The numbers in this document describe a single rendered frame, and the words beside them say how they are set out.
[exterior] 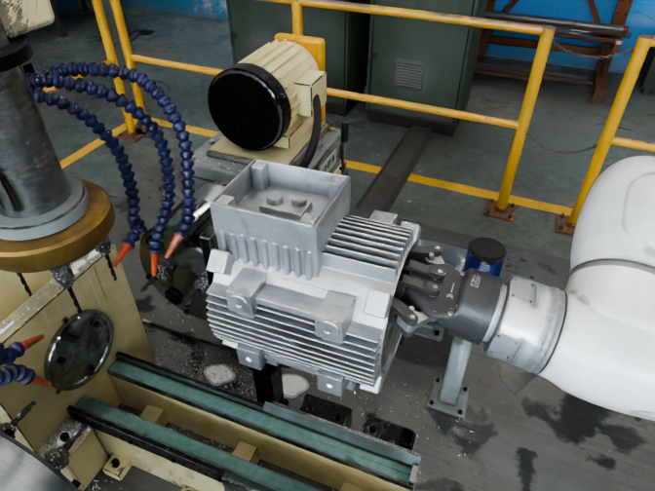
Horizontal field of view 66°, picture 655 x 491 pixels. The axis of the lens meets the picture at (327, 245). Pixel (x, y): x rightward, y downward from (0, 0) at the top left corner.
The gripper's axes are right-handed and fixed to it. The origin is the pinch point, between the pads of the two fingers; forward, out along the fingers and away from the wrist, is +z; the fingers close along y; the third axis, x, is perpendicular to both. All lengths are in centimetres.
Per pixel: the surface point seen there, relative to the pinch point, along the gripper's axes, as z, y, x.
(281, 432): 2.6, -1.1, 45.6
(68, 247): 30.7, 6.6, 7.7
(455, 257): -17, -60, 43
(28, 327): 43, 9, 28
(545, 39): -26, -219, 34
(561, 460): -47, -22, 52
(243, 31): 183, -310, 101
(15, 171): 36.5, 5.9, -1.4
